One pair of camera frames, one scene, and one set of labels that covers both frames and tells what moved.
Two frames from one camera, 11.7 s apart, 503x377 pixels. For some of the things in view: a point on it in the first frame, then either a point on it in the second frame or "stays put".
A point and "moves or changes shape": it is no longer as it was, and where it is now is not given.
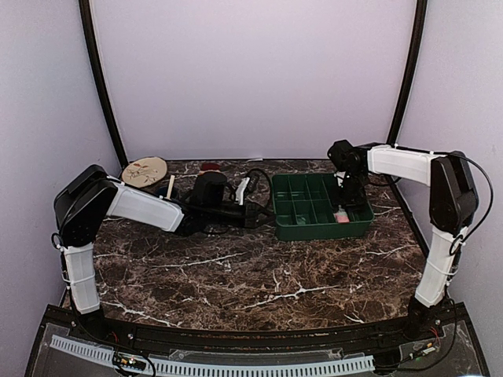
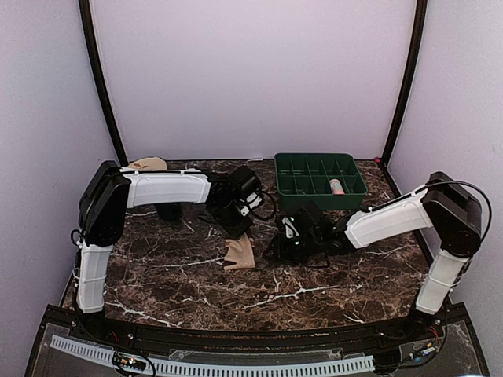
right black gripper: x=361 y=200 to x=280 y=252
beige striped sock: x=210 y=166 to x=240 y=251
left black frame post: x=100 y=78 stays put
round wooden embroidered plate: x=144 y=171 stays put
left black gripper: x=251 y=215 to x=236 y=230
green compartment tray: x=304 y=208 moves or changes shape
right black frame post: x=412 y=70 stays put
